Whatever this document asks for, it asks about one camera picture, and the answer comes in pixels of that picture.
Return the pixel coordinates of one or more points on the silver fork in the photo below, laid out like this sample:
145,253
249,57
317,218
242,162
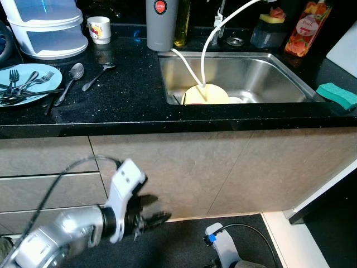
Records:
47,76
13,75

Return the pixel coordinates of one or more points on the beige sink cabinet front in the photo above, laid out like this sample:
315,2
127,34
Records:
223,167

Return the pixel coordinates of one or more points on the dark sponge holder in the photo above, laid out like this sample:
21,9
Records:
265,36

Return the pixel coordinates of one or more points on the black round appliance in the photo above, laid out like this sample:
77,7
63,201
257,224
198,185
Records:
5,44

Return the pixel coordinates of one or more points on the white cutting board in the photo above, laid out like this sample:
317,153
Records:
346,53

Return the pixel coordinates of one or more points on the light blue plate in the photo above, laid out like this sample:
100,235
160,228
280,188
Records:
30,67

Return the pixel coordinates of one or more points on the green sponge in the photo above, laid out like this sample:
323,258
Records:
337,95

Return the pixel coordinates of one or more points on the yellow sponge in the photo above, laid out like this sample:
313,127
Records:
266,19

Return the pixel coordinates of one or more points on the white cabinet side panel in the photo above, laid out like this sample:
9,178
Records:
323,187

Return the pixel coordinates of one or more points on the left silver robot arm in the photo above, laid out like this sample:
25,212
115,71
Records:
61,234

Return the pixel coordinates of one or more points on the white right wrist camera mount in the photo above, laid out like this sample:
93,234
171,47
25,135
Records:
226,245

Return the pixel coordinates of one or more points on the round chrome counter cap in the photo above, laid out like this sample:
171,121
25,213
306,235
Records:
235,41

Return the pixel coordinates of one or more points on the grey water filter canister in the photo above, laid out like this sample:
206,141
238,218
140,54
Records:
162,28

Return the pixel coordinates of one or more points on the black chopstick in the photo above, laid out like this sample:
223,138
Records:
50,90
51,106

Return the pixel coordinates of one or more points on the black built-in appliance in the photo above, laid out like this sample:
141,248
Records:
334,234

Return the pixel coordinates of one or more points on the red scrubber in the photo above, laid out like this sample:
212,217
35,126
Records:
277,12

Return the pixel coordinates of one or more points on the stainless steel sink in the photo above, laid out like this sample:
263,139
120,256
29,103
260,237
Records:
262,72

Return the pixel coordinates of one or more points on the yellow patterned plate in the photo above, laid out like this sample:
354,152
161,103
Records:
203,95

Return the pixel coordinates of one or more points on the small silver spoon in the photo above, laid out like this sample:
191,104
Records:
106,67

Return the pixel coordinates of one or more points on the yellow oil bottle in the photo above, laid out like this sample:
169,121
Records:
182,25

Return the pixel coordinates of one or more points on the white stacked food container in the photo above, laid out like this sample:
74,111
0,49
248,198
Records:
44,28

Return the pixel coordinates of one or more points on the white printed mug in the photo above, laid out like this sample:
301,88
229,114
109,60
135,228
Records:
99,30

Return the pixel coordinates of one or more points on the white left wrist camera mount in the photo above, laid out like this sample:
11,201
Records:
127,178

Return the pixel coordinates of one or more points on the chrome sink faucet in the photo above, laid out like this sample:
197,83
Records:
222,25

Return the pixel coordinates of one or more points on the orange dish soap bottle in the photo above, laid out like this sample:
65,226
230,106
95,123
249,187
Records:
307,28

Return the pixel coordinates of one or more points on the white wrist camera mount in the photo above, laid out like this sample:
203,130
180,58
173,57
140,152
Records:
127,178
226,245

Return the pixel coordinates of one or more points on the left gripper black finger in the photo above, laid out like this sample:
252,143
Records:
156,219
148,200

